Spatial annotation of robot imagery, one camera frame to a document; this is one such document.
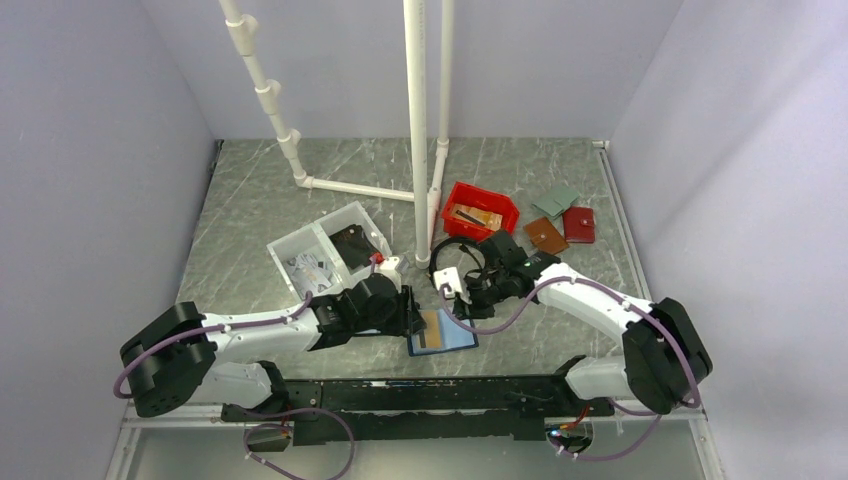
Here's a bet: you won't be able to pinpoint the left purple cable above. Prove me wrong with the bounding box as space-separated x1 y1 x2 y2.
112 258 386 400

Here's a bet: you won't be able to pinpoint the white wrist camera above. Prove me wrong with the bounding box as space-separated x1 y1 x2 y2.
370 253 409 290
432 267 470 302

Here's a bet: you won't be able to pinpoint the red plastic bin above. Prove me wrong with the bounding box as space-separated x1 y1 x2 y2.
441 182 520 241

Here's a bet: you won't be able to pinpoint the clear plastic two-compartment bin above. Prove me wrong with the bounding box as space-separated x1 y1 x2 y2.
267 201 392 300

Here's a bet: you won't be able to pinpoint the blue card holder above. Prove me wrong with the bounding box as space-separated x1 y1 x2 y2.
407 309 479 357

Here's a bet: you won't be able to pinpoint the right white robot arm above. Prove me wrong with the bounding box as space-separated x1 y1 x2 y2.
440 231 713 415

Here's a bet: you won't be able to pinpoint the grey-green card holder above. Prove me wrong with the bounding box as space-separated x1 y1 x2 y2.
531 185 579 219

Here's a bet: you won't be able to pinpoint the white PVC pipe frame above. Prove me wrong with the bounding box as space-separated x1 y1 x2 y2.
219 0 456 269

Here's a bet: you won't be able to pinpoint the red leather card holder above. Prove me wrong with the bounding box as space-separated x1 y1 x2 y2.
562 206 596 244

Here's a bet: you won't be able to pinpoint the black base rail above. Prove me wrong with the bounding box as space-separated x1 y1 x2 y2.
221 374 614 446

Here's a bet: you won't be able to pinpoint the brown leather card holder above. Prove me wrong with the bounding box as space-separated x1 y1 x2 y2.
523 217 569 255

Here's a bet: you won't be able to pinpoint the gold striped credit card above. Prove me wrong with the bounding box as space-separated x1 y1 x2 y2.
419 310 443 349

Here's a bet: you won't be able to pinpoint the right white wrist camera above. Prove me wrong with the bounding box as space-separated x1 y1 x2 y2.
432 267 470 302

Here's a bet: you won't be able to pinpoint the coiled black cable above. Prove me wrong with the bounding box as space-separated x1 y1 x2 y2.
427 237 488 280

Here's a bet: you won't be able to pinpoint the silver cards in bin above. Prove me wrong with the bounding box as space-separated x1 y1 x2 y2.
283 253 334 296

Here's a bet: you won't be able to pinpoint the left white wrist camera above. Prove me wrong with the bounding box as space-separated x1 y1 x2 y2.
370 253 409 290

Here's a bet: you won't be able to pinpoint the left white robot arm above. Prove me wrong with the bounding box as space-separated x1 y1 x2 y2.
113 273 426 420

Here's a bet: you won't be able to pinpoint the black wallet in bin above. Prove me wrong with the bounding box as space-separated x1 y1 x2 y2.
329 224 379 271

